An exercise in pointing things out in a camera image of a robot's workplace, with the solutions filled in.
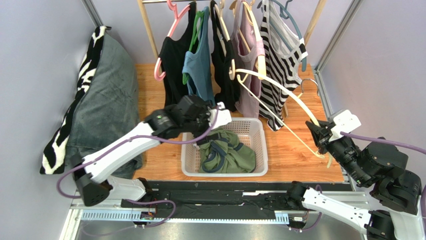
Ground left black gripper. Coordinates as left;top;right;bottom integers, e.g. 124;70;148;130
182;100;222;146

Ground green tank top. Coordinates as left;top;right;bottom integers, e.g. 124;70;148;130
198;127;257;174

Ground cream wooden hanger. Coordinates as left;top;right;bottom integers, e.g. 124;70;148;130
235;68;333;168

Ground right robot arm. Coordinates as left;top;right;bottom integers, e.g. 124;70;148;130
285;121;426;240

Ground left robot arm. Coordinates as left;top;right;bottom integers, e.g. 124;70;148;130
72;95;232;207

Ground cream plastic hanger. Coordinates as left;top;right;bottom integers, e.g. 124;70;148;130
214;0;236;81

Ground blue tank top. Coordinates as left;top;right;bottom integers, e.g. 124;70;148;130
182;6;215;104

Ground light wooden hanger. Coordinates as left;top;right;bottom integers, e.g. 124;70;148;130
229;0;266;76

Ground black tank top on cream hanger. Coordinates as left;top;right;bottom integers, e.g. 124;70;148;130
210;0;240;112

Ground black tank top on pink hanger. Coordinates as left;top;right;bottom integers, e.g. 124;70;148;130
159;1;197;107

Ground black white striped tank top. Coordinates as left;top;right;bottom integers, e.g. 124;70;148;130
257;0;309;132

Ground green plastic hanger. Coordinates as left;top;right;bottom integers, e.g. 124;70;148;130
182;9;207;85

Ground pink plastic hanger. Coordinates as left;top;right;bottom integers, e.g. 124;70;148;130
153;0;191;81

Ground teal plastic hanger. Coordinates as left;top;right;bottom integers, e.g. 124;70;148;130
256;0;307;72

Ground white plastic basket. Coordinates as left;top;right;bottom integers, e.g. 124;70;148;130
181;117;268;178

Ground grey zebra cushion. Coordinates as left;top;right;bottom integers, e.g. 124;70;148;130
39;25;140;175

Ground wooden clothes rack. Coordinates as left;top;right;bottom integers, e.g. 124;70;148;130
136;0;329;117

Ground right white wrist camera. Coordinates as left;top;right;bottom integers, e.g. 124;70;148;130
328;109;362;142

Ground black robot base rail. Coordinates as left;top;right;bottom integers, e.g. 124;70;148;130
118;180;314;229

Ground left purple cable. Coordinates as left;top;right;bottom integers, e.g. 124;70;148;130
55;106;221;200

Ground aluminium frame post right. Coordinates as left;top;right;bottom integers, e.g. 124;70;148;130
313;0;364;119

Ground aluminium frame post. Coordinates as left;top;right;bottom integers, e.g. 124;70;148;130
81;0;103;27
313;0;364;119

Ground aluminium frame post left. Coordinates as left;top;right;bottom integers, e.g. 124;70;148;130
81;0;103;27

